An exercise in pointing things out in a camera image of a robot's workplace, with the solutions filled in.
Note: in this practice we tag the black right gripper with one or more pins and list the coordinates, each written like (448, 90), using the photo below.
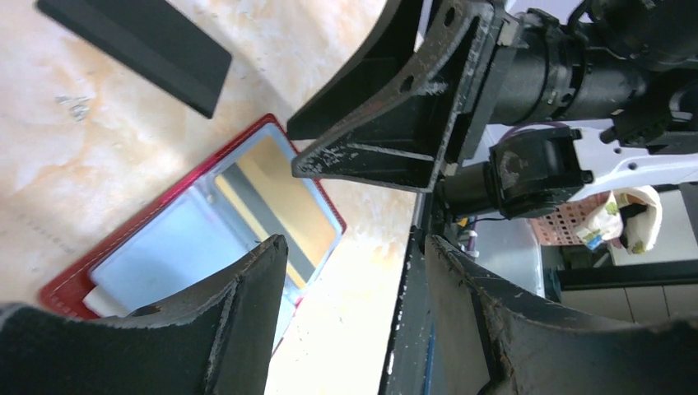
(531, 68)

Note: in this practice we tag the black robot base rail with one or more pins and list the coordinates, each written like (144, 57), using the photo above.
(412, 362)

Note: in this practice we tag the gold card in holder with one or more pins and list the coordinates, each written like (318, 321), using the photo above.
(258, 184)

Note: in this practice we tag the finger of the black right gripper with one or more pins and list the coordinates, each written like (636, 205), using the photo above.
(398, 137)
(378, 59)

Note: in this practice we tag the floral cloth in basket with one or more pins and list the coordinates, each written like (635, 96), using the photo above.
(630, 218)

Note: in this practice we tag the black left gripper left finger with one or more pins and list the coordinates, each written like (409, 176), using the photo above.
(214, 337)

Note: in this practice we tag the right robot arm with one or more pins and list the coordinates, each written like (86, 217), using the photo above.
(525, 171)

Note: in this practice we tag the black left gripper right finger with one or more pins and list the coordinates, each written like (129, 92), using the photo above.
(498, 338)

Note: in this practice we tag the black card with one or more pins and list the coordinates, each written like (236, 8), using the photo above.
(153, 39)

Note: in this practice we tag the red leather card holder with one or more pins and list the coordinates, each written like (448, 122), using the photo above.
(186, 234)

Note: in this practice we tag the pink perforated basket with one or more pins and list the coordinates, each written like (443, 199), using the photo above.
(558, 227)

